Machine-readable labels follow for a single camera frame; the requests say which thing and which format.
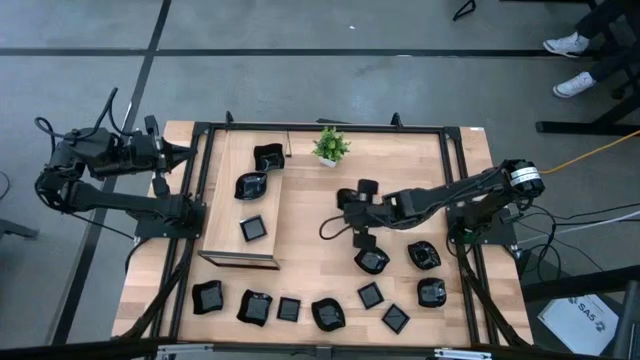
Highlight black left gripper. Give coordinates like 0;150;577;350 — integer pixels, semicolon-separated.
122;114;198;199

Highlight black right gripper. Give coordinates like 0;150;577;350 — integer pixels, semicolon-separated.
348;178;390;251

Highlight black rounded wavy mini bowl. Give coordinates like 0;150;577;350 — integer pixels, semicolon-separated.
310;297;347;333
407;240;443;272
416;277;448;309
233;171;269;202
353;245;391;276

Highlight black square mini plate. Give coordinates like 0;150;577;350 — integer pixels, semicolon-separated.
381;303;411;335
238;214;268;243
276;296;302;323
356;281;385;310

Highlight black square wavy mini bowl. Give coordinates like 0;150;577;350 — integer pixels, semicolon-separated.
252;142;286;173
191;279;225;316
235;288;274;328

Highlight green plant white pot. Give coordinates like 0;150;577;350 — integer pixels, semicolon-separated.
312;126;352;169

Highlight grey floor stand foot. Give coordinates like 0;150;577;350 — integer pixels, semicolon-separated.
0;217;40;242

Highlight black crossbar silver brackets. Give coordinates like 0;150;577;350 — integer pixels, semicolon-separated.
0;337;640;360

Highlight black office desk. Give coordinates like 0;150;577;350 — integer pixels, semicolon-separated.
535;89;640;137

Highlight white printed box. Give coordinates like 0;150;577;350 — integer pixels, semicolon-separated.
537;294;621;356

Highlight person's shoe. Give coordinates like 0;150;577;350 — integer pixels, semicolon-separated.
542;32;591;59
552;70;599;100

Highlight black metal stand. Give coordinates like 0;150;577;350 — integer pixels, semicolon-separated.
519;263;640;360

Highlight person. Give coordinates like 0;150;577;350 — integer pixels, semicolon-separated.
542;0;640;100

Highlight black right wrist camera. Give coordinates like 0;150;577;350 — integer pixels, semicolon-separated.
336;187;359;211

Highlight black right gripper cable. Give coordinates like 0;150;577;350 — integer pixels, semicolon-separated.
318;213;357;242

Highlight wooden shelf black metal frame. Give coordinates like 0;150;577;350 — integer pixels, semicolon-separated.
197;129;294;271

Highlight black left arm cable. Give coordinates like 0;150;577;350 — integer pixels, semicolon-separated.
33;87;136;151

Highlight thin black floor cable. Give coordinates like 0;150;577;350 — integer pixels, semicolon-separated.
68;212;137;241

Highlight black cable bundle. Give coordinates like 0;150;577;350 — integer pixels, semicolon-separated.
453;243;532;349
117;238;199;344

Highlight yellow extension cord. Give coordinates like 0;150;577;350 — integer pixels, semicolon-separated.
538;128;640;176

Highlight white floor cable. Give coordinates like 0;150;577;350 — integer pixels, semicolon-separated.
517;209;640;245

